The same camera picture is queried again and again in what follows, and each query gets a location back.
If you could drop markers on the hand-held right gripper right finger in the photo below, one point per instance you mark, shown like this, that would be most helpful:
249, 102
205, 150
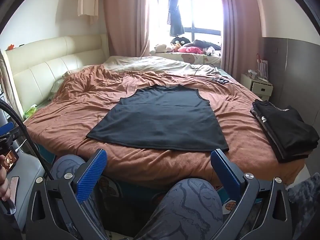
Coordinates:
225, 173

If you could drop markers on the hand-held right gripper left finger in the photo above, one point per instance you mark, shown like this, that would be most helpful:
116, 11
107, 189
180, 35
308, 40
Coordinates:
91, 173

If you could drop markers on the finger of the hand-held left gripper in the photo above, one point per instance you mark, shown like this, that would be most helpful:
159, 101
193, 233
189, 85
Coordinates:
7, 128

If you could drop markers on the black sleeveless top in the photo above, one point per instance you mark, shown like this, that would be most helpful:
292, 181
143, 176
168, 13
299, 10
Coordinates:
160, 120

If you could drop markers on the stack of folded black clothes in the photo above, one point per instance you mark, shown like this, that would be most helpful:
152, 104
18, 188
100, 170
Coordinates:
287, 127

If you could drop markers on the person's left hand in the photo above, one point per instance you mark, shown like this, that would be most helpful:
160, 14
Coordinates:
3, 182

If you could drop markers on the grey chair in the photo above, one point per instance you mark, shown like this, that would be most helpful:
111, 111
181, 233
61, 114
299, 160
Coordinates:
28, 166

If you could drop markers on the cartoon printed bed sheet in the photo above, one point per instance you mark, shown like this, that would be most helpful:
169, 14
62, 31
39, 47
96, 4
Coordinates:
110, 187

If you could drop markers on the green packet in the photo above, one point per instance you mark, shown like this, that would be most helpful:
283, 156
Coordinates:
30, 111

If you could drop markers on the pink cased phone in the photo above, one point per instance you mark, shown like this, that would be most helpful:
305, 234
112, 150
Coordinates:
13, 187

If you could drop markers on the person's legs in grey trousers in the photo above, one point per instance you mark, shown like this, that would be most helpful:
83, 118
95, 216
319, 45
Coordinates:
180, 210

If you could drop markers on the brown blanket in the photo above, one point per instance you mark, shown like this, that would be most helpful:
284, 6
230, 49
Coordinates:
75, 110

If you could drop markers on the cream padded headboard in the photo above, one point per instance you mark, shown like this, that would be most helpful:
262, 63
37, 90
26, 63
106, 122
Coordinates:
37, 62

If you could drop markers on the small orange toy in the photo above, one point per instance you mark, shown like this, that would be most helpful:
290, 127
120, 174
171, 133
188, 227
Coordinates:
11, 46

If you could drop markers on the grey fluffy rug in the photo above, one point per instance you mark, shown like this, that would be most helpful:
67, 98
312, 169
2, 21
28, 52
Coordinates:
305, 200

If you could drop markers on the cream nightstand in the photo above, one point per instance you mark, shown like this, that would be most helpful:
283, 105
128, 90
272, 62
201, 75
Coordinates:
261, 88

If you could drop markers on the black flat device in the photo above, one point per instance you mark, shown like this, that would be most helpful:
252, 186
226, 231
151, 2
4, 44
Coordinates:
220, 79

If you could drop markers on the striped gift bag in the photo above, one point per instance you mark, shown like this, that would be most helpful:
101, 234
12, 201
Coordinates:
262, 67

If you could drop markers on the cream bed sheet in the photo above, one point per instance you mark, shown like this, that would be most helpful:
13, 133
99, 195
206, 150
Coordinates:
150, 63

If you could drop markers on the bear printed window cushion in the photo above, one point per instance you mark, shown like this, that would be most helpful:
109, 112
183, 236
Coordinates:
175, 57

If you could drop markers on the pink plush toy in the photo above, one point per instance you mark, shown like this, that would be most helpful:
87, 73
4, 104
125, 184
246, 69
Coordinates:
191, 50

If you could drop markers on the black plush toy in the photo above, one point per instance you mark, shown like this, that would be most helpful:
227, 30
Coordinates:
180, 41

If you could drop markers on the white plush toy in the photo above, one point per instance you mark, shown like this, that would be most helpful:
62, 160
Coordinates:
160, 48

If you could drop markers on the pink curtain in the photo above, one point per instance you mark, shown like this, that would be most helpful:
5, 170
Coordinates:
237, 30
125, 17

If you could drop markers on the window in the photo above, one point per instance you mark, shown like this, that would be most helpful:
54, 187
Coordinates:
200, 12

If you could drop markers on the dark hanging garment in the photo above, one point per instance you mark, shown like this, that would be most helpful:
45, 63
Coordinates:
175, 12

